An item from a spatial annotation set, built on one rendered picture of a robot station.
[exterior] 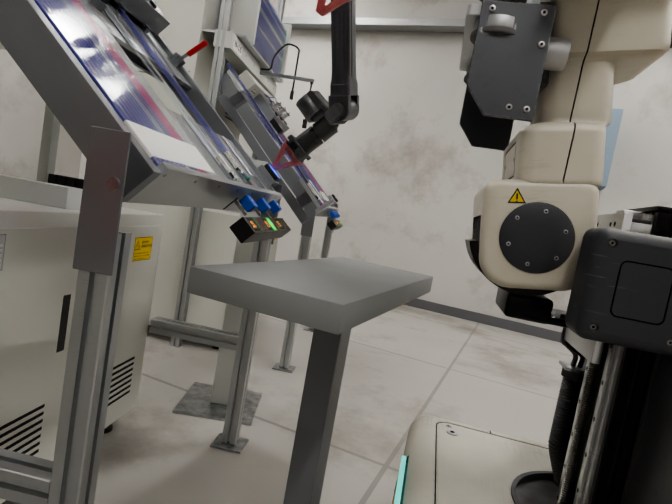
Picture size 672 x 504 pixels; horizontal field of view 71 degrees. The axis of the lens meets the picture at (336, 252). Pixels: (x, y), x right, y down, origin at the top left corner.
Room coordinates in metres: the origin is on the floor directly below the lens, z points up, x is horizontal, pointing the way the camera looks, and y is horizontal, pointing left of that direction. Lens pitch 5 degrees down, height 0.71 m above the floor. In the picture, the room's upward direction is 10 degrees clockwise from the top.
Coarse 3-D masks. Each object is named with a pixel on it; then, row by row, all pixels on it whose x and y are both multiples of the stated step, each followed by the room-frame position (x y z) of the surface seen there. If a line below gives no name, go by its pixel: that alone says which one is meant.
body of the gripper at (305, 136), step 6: (306, 132) 1.28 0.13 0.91; (312, 132) 1.27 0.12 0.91; (288, 138) 1.25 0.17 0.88; (294, 138) 1.26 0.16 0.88; (300, 138) 1.28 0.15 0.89; (306, 138) 1.27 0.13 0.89; (312, 138) 1.27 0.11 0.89; (318, 138) 1.27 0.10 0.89; (300, 144) 1.27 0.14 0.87; (306, 144) 1.27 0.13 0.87; (312, 144) 1.28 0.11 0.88; (318, 144) 1.28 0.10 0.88; (300, 150) 1.25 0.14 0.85; (306, 150) 1.28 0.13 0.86; (312, 150) 1.29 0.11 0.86; (306, 156) 1.29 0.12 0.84
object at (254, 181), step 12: (180, 120) 0.94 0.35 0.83; (192, 132) 0.96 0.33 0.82; (204, 132) 1.06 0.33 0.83; (204, 144) 0.98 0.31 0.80; (216, 144) 1.08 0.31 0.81; (228, 144) 1.21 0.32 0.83; (204, 156) 0.92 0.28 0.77; (240, 156) 1.25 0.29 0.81; (216, 168) 0.94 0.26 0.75; (240, 180) 1.06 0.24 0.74; (252, 180) 1.17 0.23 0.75
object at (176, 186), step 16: (160, 176) 0.62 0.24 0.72; (176, 176) 0.65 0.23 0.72; (192, 176) 0.69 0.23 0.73; (208, 176) 0.76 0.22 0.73; (144, 192) 0.63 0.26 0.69; (160, 192) 0.66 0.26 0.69; (176, 192) 0.71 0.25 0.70; (192, 192) 0.76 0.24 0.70; (208, 192) 0.81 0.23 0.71; (224, 192) 0.87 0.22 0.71; (240, 192) 0.95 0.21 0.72; (256, 192) 1.04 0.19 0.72; (272, 192) 1.17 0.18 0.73; (224, 208) 0.98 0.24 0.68
